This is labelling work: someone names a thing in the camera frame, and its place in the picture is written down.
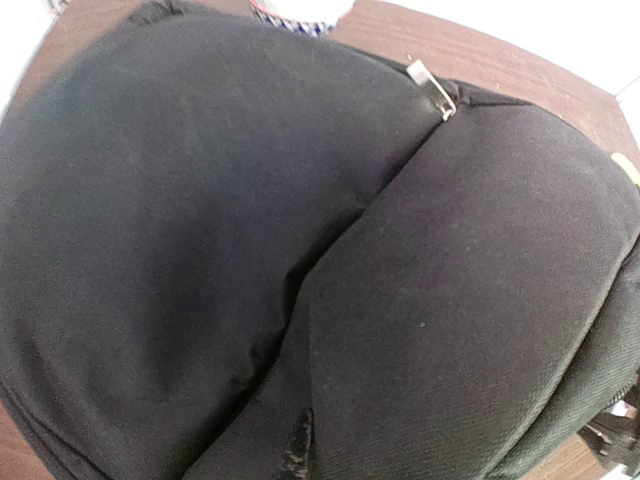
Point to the white patterned ceramic bowl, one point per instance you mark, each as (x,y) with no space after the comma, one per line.
(314,18)

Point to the black student backpack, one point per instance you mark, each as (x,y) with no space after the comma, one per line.
(229,251)

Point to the green round plate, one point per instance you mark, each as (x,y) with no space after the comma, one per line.
(627,166)

